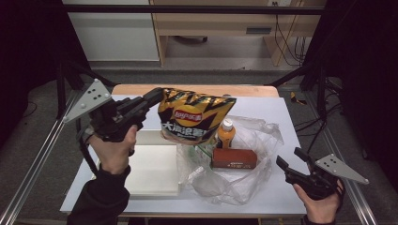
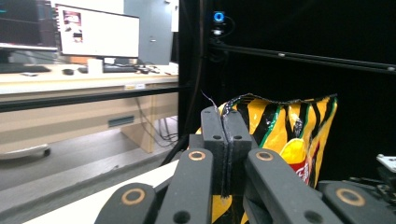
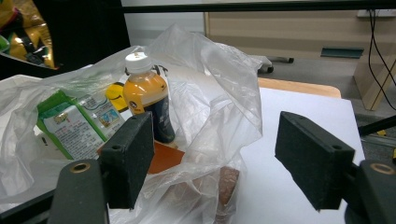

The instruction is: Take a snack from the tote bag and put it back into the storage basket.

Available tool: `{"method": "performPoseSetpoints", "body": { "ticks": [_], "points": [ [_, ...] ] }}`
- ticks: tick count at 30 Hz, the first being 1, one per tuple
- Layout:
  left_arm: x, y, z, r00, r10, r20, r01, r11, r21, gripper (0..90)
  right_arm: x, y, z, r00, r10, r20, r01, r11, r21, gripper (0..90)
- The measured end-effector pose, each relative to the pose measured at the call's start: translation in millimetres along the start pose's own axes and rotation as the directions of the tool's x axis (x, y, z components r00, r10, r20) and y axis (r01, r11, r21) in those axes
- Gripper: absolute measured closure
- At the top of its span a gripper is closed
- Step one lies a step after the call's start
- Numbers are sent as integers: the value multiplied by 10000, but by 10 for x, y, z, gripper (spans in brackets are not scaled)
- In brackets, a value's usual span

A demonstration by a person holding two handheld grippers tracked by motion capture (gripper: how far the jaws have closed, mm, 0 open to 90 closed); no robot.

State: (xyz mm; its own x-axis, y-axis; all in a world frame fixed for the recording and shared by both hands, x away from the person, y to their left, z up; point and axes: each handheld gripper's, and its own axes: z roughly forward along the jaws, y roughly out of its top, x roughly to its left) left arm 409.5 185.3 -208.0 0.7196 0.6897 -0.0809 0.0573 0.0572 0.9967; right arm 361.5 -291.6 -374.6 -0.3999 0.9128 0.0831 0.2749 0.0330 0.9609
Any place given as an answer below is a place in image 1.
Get yellow black chips bag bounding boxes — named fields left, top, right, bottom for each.
left=157, top=87, right=237, bottom=145

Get black metal stand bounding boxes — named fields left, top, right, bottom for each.
left=266, top=60, right=329, bottom=121
left=55, top=59, right=118, bottom=120

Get person's left hand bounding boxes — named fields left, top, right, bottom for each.
left=88, top=125, right=139, bottom=175

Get white table board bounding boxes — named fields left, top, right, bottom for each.
left=60, top=95, right=308, bottom=215

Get brown rectangular box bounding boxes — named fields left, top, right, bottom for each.
left=211, top=147, right=258, bottom=170

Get black hanging cables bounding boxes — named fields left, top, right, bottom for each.
left=274, top=13, right=309, bottom=68

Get black floor cables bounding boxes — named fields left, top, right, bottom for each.
left=294, top=102, right=344, bottom=154

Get white cabinet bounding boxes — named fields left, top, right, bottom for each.
left=62, top=0, right=161, bottom=63

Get white plastic bin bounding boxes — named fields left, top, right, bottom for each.
left=125, top=129, right=181, bottom=200

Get clear plastic bag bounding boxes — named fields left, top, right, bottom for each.
left=176, top=115, right=284, bottom=205

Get person's right hand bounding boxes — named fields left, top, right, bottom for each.
left=293, top=184, right=345, bottom=224

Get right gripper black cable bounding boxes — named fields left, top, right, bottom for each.
left=336, top=180, right=347, bottom=208

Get wooden desk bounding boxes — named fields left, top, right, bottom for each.
left=149, top=0, right=327, bottom=68

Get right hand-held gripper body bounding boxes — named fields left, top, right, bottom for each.
left=284, top=153, right=370, bottom=201

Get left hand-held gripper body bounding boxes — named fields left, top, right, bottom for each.
left=62, top=78, right=148, bottom=143

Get aluminium floor rail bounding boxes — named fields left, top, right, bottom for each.
left=304, top=90, right=378, bottom=225
left=0, top=90, right=79, bottom=225

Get yellow black floor tape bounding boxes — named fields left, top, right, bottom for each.
left=289, top=91, right=308, bottom=106

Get orange drink bottle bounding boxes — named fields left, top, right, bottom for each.
left=216, top=117, right=237, bottom=149

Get black metal frame bar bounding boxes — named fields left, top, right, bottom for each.
left=60, top=4, right=325, bottom=16

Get black curtain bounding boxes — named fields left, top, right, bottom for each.
left=301, top=0, right=398, bottom=191
left=0, top=0, right=92, bottom=148

